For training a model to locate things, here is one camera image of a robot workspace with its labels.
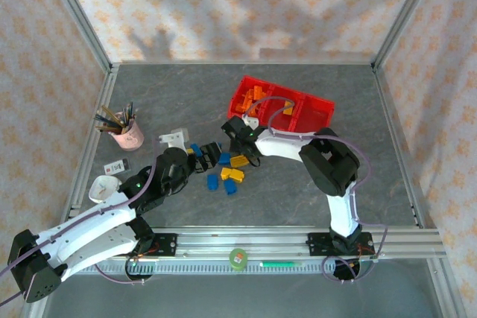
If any orange studded lego brick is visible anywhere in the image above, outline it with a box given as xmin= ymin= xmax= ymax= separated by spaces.
xmin=238 ymin=89 xmax=255 ymax=109

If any red plastic bin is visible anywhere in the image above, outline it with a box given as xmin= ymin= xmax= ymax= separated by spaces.
xmin=294 ymin=93 xmax=335 ymax=129
xmin=260 ymin=85 xmax=307 ymax=133
xmin=227 ymin=74 xmax=276 ymax=121

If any pink pencil cup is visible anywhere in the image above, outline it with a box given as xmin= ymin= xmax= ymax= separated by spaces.
xmin=106 ymin=111 xmax=145 ymax=153

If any small printed card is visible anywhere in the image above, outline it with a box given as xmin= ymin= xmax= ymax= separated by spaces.
xmin=104 ymin=158 xmax=133 ymax=176

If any white bowl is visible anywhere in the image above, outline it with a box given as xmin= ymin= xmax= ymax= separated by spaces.
xmin=88 ymin=175 xmax=122 ymax=205

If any brown pencil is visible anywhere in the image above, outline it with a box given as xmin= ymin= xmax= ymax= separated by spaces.
xmin=101 ymin=104 xmax=127 ymax=128

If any dark pencil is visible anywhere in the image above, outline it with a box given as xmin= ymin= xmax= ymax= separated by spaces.
xmin=93 ymin=114 xmax=123 ymax=130

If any green tape roll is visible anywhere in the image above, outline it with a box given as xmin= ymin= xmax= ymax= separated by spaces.
xmin=228 ymin=247 xmax=249 ymax=271

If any green marker pen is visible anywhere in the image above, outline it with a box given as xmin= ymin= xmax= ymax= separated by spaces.
xmin=259 ymin=260 xmax=306 ymax=269

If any aluminium back rail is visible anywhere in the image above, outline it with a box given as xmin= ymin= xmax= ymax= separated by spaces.
xmin=110 ymin=59 xmax=376 ymax=68

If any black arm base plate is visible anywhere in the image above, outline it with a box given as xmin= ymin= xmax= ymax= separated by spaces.
xmin=127 ymin=232 xmax=178 ymax=258
xmin=306 ymin=232 xmax=374 ymax=258

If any aluminium front rail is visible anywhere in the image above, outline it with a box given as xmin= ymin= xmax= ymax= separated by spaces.
xmin=66 ymin=225 xmax=447 ymax=260

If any aluminium side rail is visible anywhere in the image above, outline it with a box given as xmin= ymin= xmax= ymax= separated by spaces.
xmin=372 ymin=66 xmax=426 ymax=229
xmin=60 ymin=64 xmax=121 ymax=219

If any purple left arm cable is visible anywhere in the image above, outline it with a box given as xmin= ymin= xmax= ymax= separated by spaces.
xmin=0 ymin=138 xmax=159 ymax=308

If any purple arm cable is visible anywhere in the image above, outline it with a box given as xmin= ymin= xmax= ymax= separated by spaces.
xmin=0 ymin=138 xmax=159 ymax=308
xmin=243 ymin=95 xmax=390 ymax=285

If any slotted cable duct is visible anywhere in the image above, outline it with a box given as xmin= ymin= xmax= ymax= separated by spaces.
xmin=72 ymin=257 xmax=378 ymax=275

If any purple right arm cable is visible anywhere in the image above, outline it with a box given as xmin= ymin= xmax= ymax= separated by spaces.
xmin=243 ymin=95 xmax=390 ymax=285

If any aluminium frame post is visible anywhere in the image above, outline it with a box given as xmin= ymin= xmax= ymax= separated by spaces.
xmin=371 ymin=0 xmax=445 ymax=71
xmin=40 ymin=0 xmax=113 ymax=74

